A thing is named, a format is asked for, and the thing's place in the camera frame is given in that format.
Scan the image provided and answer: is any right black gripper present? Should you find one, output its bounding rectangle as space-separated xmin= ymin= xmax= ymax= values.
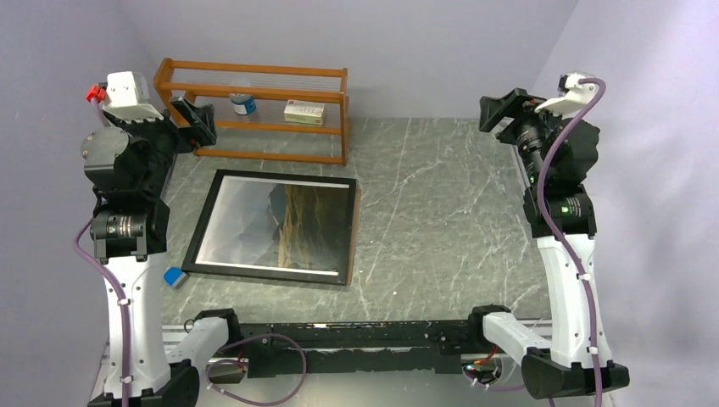
xmin=479 ymin=87 xmax=575 ymax=185

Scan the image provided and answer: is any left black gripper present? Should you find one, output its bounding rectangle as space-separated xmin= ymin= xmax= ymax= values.
xmin=102 ymin=95 xmax=215 ymax=196

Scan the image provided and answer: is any landscape photo print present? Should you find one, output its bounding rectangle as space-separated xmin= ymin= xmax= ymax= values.
xmin=196 ymin=176 xmax=352 ymax=276

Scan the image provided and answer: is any picture frame black and wood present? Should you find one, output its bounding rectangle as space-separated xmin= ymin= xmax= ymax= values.
xmin=181 ymin=169 xmax=362 ymax=287

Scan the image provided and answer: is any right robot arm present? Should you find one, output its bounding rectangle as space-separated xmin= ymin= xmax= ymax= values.
xmin=465 ymin=78 xmax=630 ymax=405

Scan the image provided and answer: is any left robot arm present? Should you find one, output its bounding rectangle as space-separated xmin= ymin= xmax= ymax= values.
xmin=81 ymin=97 xmax=217 ymax=406

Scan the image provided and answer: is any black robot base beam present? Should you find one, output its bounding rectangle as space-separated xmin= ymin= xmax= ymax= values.
xmin=184 ymin=309 xmax=501 ymax=378

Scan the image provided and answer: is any blue white small jar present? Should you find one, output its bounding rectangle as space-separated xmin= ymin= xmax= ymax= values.
xmin=229 ymin=92 xmax=256 ymax=115

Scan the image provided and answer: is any orange wooden shelf rack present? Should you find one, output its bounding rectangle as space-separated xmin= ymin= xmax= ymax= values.
xmin=153 ymin=58 xmax=349 ymax=165

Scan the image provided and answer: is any white cream small box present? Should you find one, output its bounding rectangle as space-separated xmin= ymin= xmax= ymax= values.
xmin=283 ymin=99 xmax=326 ymax=125

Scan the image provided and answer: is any blue grey eraser block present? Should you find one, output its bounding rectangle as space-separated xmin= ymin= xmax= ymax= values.
xmin=163 ymin=267 xmax=188 ymax=289

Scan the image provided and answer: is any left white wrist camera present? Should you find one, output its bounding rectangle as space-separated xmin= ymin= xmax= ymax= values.
xmin=85 ymin=71 xmax=163 ymax=122

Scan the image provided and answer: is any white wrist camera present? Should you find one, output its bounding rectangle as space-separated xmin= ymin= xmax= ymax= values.
xmin=534 ymin=72 xmax=597 ymax=116
xmin=85 ymin=71 xmax=163 ymax=122

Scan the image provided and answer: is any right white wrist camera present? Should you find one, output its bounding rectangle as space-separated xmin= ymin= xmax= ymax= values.
xmin=534 ymin=72 xmax=597 ymax=116

